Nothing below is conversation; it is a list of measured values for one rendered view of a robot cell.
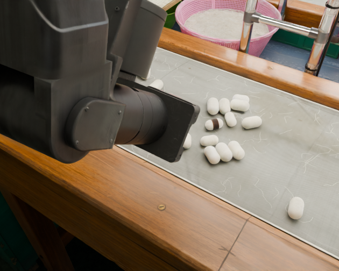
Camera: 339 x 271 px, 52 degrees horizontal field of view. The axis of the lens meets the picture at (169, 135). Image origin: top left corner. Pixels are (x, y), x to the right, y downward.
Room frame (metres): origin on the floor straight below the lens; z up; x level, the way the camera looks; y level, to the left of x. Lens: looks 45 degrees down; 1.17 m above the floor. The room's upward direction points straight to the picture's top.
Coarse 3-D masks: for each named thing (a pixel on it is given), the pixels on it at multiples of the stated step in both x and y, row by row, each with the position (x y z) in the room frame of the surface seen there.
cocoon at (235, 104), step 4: (232, 100) 0.50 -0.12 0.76; (236, 100) 0.50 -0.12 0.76; (240, 100) 0.50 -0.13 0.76; (232, 104) 0.50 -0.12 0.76; (236, 104) 0.49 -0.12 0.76; (240, 104) 0.49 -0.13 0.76; (244, 104) 0.49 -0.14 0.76; (248, 104) 0.49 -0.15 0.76; (232, 108) 0.49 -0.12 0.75; (236, 108) 0.49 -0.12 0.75; (240, 108) 0.49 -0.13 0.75; (244, 108) 0.49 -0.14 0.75; (248, 108) 0.49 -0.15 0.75
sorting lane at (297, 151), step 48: (192, 96) 0.54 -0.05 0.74; (288, 96) 0.54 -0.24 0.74; (192, 144) 0.41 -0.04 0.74; (240, 144) 0.41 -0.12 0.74; (288, 144) 0.41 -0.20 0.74; (336, 144) 0.41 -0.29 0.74; (240, 192) 0.31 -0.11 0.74; (288, 192) 0.31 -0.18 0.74; (336, 192) 0.31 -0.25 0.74; (336, 240) 0.23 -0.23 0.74
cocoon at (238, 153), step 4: (228, 144) 0.39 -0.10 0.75; (232, 144) 0.39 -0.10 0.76; (236, 144) 0.39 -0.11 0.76; (232, 148) 0.38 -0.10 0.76; (236, 148) 0.38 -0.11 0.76; (240, 148) 0.38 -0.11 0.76; (232, 152) 0.38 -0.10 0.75; (236, 152) 0.37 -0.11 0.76; (240, 152) 0.37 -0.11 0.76; (236, 156) 0.37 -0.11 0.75; (240, 156) 0.37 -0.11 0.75
